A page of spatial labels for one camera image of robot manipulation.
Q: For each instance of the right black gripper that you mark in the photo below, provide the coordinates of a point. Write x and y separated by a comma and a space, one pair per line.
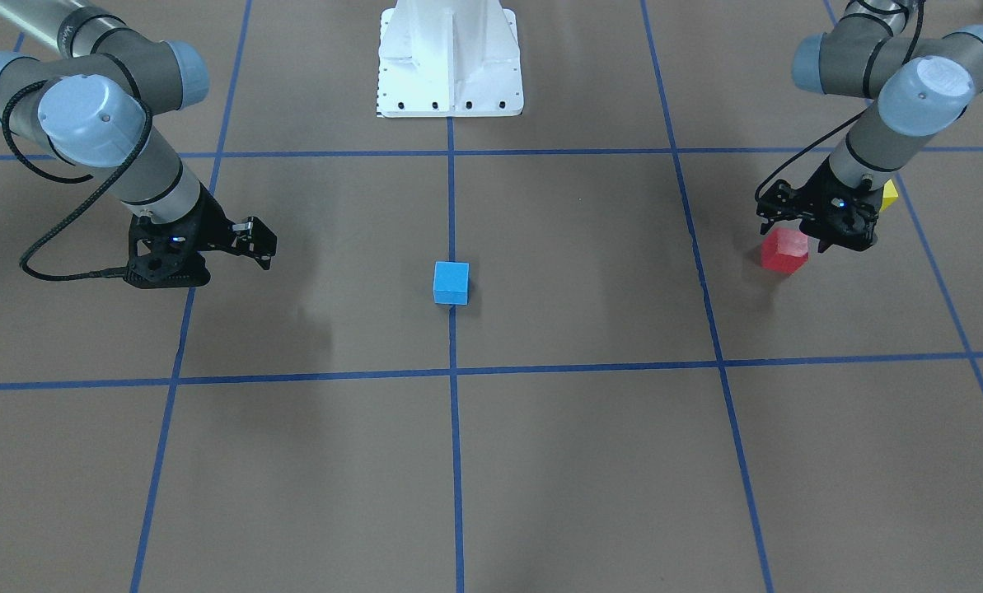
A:
209, 223

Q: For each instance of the yellow foam block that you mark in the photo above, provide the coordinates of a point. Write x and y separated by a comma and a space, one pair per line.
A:
890, 195

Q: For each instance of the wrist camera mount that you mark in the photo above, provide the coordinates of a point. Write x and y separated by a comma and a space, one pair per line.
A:
847, 218
165, 255

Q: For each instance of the blue foam block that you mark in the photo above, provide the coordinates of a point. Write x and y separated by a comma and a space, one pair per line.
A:
451, 283

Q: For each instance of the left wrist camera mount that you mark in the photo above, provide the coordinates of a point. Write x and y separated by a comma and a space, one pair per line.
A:
847, 218

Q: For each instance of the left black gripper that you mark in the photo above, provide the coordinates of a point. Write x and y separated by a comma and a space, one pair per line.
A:
798, 200

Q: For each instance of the white camera pillar base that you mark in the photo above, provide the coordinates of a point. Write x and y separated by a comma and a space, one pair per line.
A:
449, 59

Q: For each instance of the red foam block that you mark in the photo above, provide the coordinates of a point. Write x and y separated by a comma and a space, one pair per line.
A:
785, 250

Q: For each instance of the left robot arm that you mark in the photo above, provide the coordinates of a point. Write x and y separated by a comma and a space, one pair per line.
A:
915, 89

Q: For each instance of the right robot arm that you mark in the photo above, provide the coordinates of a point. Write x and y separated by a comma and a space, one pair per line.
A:
93, 108

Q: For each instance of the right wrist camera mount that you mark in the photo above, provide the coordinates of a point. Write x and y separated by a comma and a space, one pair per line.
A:
165, 255

